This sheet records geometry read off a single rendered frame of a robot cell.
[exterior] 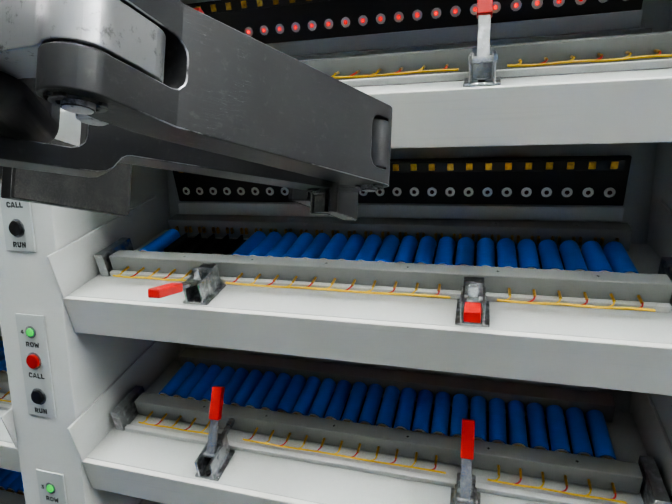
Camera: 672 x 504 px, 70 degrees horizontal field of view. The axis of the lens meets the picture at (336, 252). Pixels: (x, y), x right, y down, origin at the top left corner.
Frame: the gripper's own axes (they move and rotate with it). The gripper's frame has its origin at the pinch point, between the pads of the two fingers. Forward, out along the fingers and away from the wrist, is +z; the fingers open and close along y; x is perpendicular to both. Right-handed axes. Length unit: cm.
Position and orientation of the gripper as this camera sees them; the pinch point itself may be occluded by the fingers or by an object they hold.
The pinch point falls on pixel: (216, 185)
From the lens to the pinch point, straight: 24.7
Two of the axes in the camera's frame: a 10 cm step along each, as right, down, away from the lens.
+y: 9.6, 0.4, -2.8
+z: 2.8, 0.4, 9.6
